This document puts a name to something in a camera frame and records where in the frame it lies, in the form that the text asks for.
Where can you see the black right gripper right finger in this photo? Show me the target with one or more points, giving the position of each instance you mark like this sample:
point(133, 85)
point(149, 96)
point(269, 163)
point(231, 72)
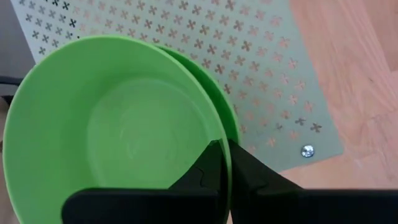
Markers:
point(295, 207)

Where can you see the pale green perforated metal shelf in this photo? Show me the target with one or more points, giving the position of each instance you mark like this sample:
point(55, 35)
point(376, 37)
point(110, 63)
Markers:
point(323, 143)

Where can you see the black aluminium table frame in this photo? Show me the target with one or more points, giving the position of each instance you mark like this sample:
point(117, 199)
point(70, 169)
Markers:
point(11, 80)

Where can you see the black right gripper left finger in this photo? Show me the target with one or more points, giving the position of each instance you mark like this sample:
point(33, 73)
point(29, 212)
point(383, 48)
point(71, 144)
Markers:
point(140, 207)

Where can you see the green plastic bowl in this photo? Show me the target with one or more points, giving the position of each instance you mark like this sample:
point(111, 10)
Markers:
point(124, 124)
point(224, 105)

